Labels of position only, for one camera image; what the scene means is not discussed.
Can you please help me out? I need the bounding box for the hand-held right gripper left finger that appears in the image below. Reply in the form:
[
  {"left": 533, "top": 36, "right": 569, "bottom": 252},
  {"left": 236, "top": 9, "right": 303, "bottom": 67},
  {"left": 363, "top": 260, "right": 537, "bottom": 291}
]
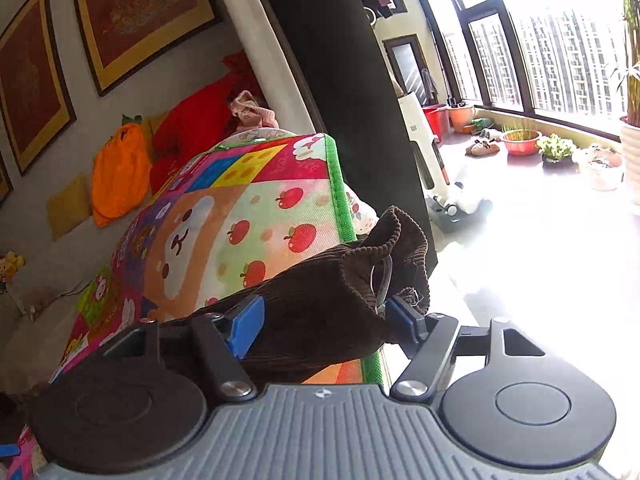
[{"left": 102, "top": 295, "right": 266, "bottom": 403}]

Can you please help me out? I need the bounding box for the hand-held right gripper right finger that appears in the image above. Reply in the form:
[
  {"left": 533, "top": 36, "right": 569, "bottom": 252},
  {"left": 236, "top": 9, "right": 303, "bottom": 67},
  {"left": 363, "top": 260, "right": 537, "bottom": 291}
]
[{"left": 385, "top": 295, "right": 546, "bottom": 403}]

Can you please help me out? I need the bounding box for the brown corduroy garment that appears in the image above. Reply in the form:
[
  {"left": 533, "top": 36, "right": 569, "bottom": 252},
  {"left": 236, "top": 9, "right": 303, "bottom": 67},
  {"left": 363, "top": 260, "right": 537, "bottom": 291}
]
[{"left": 160, "top": 205, "right": 431, "bottom": 386}]

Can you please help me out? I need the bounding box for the colourful printed play mat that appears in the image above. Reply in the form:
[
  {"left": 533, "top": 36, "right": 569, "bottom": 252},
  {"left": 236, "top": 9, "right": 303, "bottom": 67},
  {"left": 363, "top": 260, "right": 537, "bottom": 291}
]
[{"left": 47, "top": 132, "right": 393, "bottom": 388}]

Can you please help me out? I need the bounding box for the pair of beige shoes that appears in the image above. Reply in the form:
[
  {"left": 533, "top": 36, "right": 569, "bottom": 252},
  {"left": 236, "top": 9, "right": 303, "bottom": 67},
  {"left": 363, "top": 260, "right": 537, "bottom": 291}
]
[{"left": 465, "top": 139, "right": 501, "bottom": 157}]

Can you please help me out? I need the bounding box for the white floor appliance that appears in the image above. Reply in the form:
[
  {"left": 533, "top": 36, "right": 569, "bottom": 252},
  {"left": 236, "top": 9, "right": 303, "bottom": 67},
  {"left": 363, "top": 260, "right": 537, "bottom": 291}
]
[{"left": 397, "top": 92, "right": 483, "bottom": 221}]

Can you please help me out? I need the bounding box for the orange pumpkin cushion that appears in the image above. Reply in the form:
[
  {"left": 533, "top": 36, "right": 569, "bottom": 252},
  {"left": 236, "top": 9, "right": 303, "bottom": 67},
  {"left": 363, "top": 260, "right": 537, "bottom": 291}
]
[{"left": 91, "top": 115, "right": 153, "bottom": 228}]

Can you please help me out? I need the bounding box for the red bucket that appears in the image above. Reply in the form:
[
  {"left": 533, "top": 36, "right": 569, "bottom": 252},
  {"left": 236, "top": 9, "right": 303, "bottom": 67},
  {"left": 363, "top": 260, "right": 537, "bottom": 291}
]
[{"left": 422, "top": 104, "right": 451, "bottom": 141}]

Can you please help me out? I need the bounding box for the beige plush toy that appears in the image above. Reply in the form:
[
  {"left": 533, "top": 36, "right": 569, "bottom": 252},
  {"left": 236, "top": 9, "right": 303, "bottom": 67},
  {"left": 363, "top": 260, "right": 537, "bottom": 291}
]
[{"left": 27, "top": 287, "right": 61, "bottom": 316}]

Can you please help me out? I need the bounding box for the orange flower pot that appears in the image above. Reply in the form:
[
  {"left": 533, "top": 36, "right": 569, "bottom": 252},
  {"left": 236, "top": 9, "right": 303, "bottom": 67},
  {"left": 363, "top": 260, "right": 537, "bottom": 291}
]
[{"left": 446, "top": 102, "right": 476, "bottom": 133}]

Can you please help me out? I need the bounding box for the red plush cushion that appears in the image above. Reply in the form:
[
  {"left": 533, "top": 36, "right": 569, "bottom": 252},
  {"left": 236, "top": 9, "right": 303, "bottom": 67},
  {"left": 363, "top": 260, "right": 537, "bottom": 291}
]
[{"left": 150, "top": 52, "right": 271, "bottom": 193}]

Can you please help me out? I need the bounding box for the red basin with grass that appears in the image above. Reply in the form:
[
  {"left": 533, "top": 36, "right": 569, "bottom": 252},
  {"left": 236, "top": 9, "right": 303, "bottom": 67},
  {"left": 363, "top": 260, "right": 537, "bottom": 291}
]
[{"left": 500, "top": 122, "right": 542, "bottom": 157}]

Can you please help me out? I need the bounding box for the yellow pillow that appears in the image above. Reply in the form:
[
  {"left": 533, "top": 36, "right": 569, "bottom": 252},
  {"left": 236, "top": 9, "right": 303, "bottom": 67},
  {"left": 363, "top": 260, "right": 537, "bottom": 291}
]
[{"left": 46, "top": 173, "right": 93, "bottom": 241}]

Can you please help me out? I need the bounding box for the pink cloth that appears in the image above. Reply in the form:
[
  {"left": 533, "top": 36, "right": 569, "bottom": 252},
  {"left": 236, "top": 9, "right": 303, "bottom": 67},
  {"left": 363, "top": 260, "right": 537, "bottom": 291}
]
[{"left": 229, "top": 91, "right": 278, "bottom": 133}]

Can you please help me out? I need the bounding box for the beige covered sofa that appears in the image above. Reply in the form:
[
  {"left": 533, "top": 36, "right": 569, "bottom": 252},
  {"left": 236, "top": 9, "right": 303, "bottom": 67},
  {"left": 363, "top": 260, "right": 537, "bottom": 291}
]
[{"left": 0, "top": 200, "right": 151, "bottom": 396}]

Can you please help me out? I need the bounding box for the small green potted plant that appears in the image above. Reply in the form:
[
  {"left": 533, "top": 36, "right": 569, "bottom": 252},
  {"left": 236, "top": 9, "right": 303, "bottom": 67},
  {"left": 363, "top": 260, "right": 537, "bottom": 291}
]
[{"left": 536, "top": 134, "right": 577, "bottom": 165}]

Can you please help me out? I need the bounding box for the yellow plush toy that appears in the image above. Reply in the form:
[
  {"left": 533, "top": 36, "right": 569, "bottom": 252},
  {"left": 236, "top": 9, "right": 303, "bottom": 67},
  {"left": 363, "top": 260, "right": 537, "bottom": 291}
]
[{"left": 0, "top": 251, "right": 25, "bottom": 286}]

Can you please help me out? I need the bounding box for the white pot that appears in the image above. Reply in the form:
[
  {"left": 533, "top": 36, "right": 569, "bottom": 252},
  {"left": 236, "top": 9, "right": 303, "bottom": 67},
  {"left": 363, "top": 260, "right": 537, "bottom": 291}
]
[{"left": 580, "top": 145, "right": 625, "bottom": 192}]

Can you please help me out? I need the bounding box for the dark glass door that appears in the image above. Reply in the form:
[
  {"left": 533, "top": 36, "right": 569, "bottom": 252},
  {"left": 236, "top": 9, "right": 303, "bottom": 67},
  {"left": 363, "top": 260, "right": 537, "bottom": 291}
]
[{"left": 382, "top": 34, "right": 436, "bottom": 106}]

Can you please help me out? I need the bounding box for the dark curtain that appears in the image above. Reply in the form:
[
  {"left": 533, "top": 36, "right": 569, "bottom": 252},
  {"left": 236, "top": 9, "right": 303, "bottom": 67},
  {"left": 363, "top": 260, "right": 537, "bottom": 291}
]
[{"left": 247, "top": 0, "right": 438, "bottom": 278}]

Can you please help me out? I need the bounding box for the tall plant in white pot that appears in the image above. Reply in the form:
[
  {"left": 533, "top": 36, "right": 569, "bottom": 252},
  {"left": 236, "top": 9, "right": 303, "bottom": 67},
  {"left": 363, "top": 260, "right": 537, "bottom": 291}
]
[{"left": 602, "top": 0, "right": 640, "bottom": 207}]

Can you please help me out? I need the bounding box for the black framed window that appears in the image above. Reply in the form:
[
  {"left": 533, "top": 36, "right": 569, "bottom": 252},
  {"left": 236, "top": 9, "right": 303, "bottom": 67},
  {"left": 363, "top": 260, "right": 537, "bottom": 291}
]
[{"left": 420, "top": 0, "right": 640, "bottom": 136}]

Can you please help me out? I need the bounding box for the large gold framed picture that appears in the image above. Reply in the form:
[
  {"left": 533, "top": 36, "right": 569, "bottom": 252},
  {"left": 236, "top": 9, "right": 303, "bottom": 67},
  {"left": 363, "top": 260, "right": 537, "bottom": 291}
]
[{"left": 70, "top": 0, "right": 223, "bottom": 97}]

